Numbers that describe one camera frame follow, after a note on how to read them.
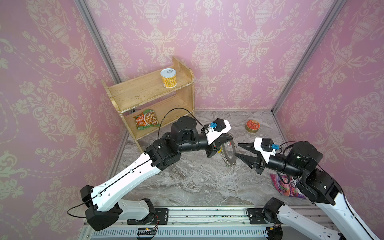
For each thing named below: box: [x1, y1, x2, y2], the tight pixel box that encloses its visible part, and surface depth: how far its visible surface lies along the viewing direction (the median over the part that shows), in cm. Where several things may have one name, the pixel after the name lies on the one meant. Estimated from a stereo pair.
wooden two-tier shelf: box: [101, 57, 195, 153], surface depth 76 cm
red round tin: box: [246, 119, 261, 133], surface depth 109 cm
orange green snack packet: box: [133, 109, 160, 130], surface depth 87 cm
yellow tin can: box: [160, 68, 177, 89], surface depth 72 cm
